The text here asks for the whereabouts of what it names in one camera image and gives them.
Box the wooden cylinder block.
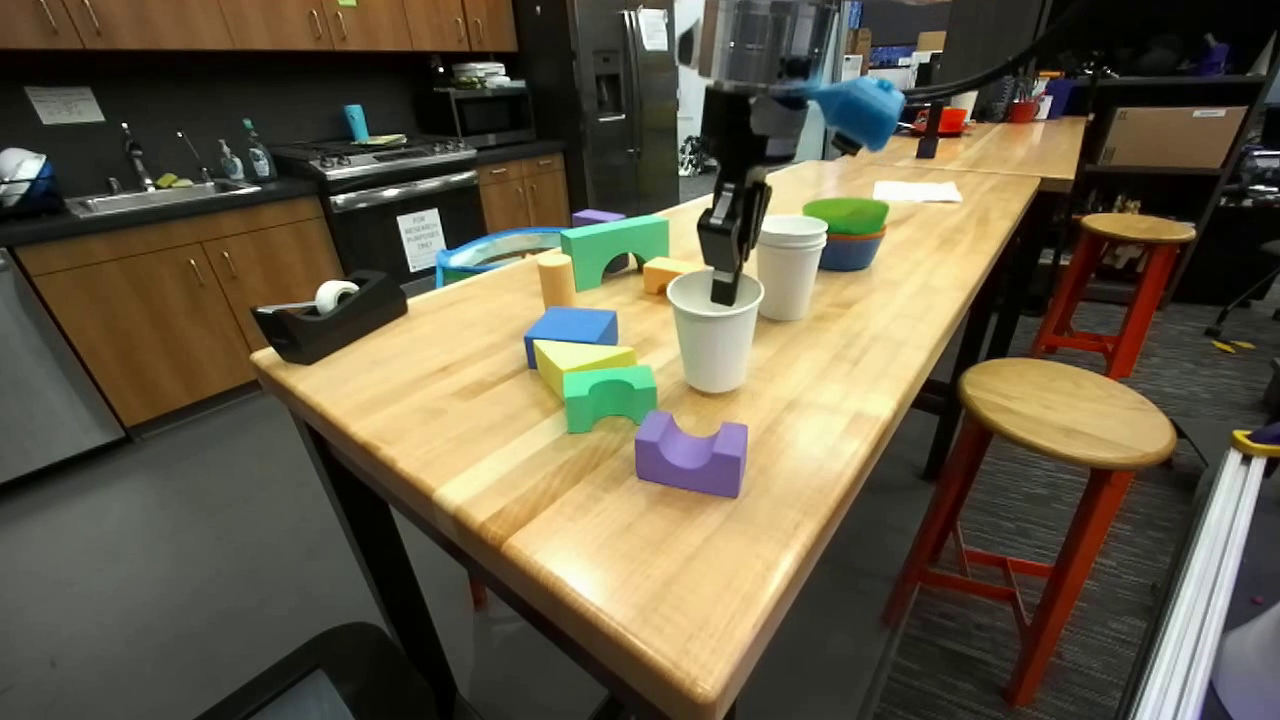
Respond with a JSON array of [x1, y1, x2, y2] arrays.
[[537, 252, 580, 311]]

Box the white wall plate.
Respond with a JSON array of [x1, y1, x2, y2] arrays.
[[22, 86, 109, 132]]

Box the clear tape roll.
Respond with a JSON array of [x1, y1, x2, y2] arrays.
[[311, 277, 363, 322]]

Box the stacked dishes on microwave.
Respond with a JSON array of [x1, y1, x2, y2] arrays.
[[448, 57, 517, 92]]

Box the kitchen faucet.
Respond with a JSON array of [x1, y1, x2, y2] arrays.
[[117, 121, 211, 197]]

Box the green plastic bowl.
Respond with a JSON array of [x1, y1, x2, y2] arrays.
[[799, 197, 893, 243]]

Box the blue plastic bowl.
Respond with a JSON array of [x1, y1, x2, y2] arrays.
[[814, 233, 888, 277]]

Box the black refrigerator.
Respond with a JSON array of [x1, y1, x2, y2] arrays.
[[513, 0, 685, 215]]

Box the yellow foam block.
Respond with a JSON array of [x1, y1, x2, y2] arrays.
[[534, 338, 641, 402]]

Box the black cart with brown panel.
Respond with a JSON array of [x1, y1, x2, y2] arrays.
[[1071, 73, 1276, 308]]

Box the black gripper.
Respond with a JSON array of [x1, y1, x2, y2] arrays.
[[693, 86, 782, 308]]

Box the yellow purple tool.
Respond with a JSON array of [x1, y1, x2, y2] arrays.
[[1228, 422, 1280, 465]]

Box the white paper sheet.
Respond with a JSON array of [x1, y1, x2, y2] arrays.
[[870, 175, 968, 209]]

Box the wooden wall cabinets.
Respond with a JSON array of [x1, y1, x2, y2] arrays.
[[0, 0, 521, 57]]

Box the blue foam block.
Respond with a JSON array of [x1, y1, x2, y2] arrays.
[[521, 305, 626, 373]]

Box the blue chair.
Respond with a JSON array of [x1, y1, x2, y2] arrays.
[[431, 220, 572, 291]]

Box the black upright object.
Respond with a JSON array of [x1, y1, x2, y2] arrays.
[[914, 102, 948, 164]]

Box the clear soap bottle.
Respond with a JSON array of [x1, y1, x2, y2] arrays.
[[242, 115, 281, 185], [211, 135, 247, 189]]

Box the white paper sign on oven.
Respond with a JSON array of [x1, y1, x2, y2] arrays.
[[392, 203, 454, 282]]

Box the grey dishwasher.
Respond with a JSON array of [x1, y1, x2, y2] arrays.
[[0, 243, 130, 491]]

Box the black framed screen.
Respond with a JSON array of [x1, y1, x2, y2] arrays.
[[195, 622, 454, 720]]

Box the small green foam arch block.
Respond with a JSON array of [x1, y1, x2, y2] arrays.
[[555, 365, 662, 440]]

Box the red bowl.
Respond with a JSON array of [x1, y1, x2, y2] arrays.
[[917, 102, 971, 139]]

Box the black metal table frame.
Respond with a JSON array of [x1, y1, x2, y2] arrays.
[[286, 185, 1056, 720]]

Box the black kitchen countertop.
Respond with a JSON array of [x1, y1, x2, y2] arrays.
[[0, 135, 577, 252]]

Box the red container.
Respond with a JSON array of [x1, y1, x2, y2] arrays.
[[1003, 92, 1056, 128]]

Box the black tape dispenser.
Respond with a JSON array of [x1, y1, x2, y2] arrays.
[[247, 267, 412, 367]]

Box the black microwave oven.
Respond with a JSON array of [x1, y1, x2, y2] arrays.
[[420, 82, 540, 144]]

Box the steel kitchen sink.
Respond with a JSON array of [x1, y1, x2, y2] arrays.
[[61, 181, 270, 226]]

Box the orange foam arch block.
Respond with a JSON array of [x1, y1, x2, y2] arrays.
[[641, 255, 701, 301]]

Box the wooden base cabinet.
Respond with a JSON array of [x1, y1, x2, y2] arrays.
[[11, 197, 347, 432], [471, 150, 577, 242]]

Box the red wooden stool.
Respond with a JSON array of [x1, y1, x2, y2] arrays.
[[880, 353, 1185, 711], [1033, 209, 1199, 385]]

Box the white metal rail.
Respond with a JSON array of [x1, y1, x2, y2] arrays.
[[1126, 446, 1272, 720]]

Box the stainless steel oven range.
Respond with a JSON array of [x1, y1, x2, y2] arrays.
[[273, 132, 489, 289]]

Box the purple foam arch block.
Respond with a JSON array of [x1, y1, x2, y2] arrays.
[[632, 408, 754, 506]]

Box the white paper on refrigerator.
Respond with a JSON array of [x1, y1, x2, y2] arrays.
[[632, 5, 675, 57]]

